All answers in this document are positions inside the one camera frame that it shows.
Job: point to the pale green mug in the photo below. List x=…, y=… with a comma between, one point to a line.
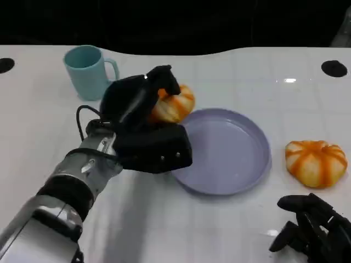
x=85, y=79

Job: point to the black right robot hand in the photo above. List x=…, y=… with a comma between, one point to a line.
x=326, y=235

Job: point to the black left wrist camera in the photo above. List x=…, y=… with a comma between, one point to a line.
x=153, y=148

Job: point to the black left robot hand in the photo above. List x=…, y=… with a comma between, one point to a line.
x=123, y=101

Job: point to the orange and white toy bread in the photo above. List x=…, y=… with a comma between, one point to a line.
x=178, y=107
x=315, y=164

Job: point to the grey background object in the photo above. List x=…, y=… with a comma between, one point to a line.
x=343, y=30

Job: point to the lilac plate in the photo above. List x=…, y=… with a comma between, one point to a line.
x=227, y=153

